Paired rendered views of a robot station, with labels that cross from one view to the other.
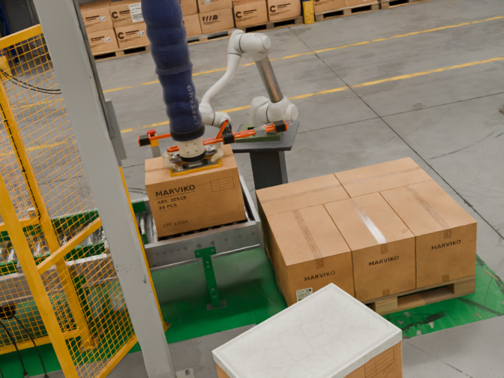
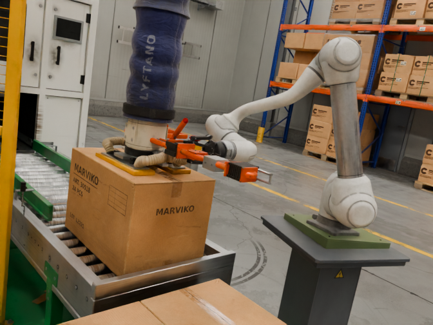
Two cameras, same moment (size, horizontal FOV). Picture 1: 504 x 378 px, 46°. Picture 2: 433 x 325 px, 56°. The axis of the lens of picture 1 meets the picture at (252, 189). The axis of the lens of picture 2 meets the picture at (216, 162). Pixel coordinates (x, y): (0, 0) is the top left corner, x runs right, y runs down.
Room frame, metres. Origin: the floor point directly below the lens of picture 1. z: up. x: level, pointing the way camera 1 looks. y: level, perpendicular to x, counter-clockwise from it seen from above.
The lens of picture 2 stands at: (2.79, -1.25, 1.36)
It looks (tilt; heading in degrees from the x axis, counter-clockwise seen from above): 11 degrees down; 52
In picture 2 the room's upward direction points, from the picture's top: 9 degrees clockwise
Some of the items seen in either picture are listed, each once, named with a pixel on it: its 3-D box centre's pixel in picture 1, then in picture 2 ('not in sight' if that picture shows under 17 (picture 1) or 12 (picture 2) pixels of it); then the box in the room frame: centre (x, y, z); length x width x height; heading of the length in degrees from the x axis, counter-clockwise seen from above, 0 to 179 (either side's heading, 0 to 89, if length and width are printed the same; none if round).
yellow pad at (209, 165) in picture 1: (195, 165); (124, 159); (3.53, 0.34, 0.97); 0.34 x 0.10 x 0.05; 96
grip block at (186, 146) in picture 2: (228, 137); (180, 149); (3.65, 0.10, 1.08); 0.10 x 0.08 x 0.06; 6
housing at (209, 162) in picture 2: (259, 131); (215, 163); (3.67, -0.11, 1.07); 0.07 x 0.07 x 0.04; 6
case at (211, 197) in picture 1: (194, 189); (135, 204); (3.63, 0.38, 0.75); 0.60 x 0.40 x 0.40; 95
